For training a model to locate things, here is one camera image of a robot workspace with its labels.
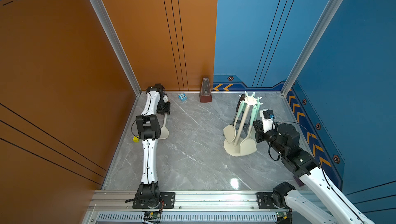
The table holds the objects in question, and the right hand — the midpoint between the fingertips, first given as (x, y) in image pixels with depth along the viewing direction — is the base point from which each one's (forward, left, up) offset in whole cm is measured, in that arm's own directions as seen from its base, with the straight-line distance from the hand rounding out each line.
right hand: (254, 120), depth 72 cm
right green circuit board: (-34, -14, -29) cm, 46 cm away
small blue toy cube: (+38, +41, -23) cm, 61 cm away
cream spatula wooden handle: (+9, +49, -24) cm, 56 cm away
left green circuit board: (-34, +47, -28) cm, 64 cm away
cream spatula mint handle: (+2, +10, -12) cm, 15 cm away
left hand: (+26, +51, -24) cm, 62 cm away
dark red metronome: (+36, +23, -19) cm, 47 cm away
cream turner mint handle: (-7, +2, -12) cm, 14 cm away
